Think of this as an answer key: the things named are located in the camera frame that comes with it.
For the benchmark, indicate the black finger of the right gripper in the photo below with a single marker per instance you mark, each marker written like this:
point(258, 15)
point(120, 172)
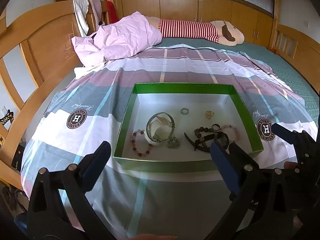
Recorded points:
point(283, 133)

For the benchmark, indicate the gold flower brooch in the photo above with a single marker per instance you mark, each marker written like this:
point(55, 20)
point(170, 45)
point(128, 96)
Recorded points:
point(209, 114)

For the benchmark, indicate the white towel on headboard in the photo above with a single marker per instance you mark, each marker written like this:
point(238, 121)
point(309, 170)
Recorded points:
point(81, 8)

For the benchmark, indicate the wooden wardrobe cabinets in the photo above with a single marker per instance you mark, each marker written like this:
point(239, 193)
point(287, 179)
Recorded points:
point(256, 24)

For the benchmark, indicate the pink crumpled quilt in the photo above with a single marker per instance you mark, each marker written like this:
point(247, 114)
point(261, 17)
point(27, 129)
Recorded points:
point(125, 38)

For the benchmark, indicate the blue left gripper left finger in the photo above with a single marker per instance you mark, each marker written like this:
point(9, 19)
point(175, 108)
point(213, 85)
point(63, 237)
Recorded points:
point(81, 178)

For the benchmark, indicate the striped plush toy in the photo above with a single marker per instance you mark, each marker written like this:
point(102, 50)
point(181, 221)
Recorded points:
point(221, 32)

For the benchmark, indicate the wooden bed footboard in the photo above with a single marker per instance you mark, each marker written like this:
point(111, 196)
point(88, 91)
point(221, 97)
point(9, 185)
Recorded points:
point(299, 50)

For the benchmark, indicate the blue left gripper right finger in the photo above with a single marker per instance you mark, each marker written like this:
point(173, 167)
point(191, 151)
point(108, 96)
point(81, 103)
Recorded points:
point(238, 170)

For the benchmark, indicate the green cardboard box tray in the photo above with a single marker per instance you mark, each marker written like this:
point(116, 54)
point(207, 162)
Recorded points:
point(186, 103)

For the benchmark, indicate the silver bangle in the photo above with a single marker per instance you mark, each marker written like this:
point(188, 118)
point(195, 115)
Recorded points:
point(160, 127)

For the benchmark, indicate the wooden bed headboard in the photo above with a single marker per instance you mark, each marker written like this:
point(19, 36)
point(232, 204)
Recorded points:
point(44, 37)

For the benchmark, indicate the black wrist watch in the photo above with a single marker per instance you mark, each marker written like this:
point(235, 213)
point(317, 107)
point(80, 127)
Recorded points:
point(207, 139)

